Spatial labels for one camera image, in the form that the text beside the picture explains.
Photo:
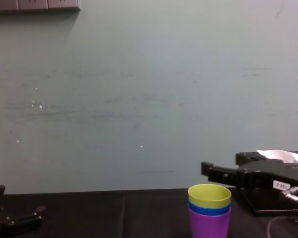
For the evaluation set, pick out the black flat stitched case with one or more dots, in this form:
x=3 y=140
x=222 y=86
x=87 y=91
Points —
x=270 y=202

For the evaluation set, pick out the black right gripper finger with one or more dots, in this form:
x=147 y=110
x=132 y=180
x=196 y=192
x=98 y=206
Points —
x=221 y=174

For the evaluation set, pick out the black rack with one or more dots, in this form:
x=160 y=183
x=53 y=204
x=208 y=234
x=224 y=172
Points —
x=248 y=158

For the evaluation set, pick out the yellow-green plastic cup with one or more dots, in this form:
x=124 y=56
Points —
x=209 y=196

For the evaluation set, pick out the white crumpled sheet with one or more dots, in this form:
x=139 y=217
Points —
x=280 y=155

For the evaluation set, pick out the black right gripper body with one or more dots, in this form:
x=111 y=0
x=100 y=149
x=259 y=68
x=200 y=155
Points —
x=263 y=174

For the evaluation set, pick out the blue plastic cup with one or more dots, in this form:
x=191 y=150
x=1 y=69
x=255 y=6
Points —
x=208 y=211

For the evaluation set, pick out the grey wall socket panel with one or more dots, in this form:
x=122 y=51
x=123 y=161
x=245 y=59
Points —
x=34 y=4

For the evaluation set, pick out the black table cloth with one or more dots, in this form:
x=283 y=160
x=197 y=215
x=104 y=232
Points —
x=101 y=215

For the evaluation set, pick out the purple plastic cup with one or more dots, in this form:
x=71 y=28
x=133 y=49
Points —
x=208 y=225

